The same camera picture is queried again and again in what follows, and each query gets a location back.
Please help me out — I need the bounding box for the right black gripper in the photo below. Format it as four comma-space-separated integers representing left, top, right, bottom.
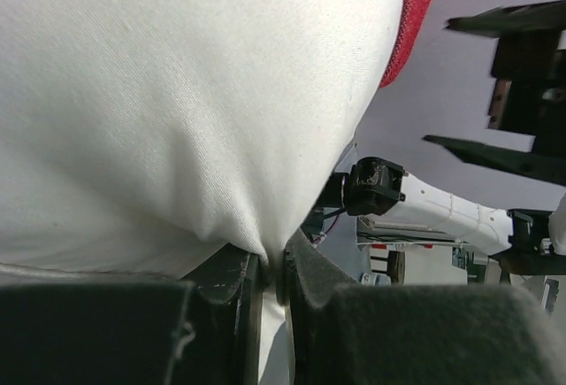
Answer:
422, 0, 565, 186

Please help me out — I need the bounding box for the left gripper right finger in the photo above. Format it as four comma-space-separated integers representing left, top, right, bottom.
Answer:
280, 233, 565, 384

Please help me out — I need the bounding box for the red patterned pillowcase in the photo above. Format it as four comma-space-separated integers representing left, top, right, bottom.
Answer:
379, 0, 432, 89

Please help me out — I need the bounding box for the white pillow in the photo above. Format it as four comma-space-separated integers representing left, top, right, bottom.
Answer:
0, 0, 410, 385

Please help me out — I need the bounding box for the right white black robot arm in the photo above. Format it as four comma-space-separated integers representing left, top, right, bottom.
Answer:
317, 0, 565, 276

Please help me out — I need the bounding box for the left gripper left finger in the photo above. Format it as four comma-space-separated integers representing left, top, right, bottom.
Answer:
1, 245, 262, 384

